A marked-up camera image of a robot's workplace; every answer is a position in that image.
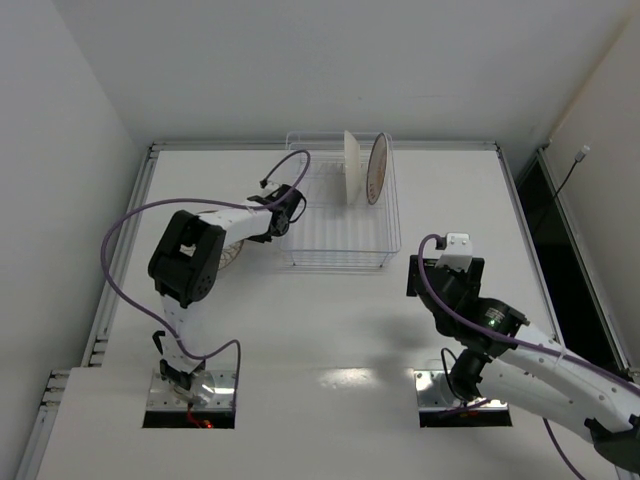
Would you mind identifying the purple cable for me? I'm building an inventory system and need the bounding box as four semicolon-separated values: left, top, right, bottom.
100;148;312;401
417;233;640;480

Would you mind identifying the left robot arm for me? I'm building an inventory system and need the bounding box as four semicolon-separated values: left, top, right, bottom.
148;184;307;403

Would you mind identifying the metal base plate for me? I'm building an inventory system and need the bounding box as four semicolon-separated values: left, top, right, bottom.
413;368;509;413
146;370;235;413

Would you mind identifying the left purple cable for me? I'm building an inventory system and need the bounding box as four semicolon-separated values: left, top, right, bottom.
100;148;312;401

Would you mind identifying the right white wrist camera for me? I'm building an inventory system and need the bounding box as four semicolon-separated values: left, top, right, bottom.
435;232;473;272

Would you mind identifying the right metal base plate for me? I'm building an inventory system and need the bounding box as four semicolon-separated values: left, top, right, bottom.
413;368;509;413

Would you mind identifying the aluminium table frame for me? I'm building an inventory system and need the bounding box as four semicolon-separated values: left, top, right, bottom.
14;141;640;480

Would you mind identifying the black wall cable white plug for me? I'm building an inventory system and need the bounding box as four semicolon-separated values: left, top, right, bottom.
552;145;591;202

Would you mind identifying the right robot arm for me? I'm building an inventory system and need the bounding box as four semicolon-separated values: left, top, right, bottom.
407;255;639;473

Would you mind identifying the large floral plate orange rim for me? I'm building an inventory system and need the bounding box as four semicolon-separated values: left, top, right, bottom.
343;130;361;205

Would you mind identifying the white plate orange sunburst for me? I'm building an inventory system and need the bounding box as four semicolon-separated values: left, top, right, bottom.
365;132;391;205

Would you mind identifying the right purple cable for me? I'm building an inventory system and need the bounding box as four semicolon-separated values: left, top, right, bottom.
417;233;640;480

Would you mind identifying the small floral plate orange rim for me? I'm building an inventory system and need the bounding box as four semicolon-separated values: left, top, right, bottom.
218;240;245;270

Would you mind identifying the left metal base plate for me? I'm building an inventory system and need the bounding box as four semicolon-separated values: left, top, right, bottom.
146;370;235;413

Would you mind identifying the white wire dish rack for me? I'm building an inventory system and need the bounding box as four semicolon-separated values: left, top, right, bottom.
279;130;401;270

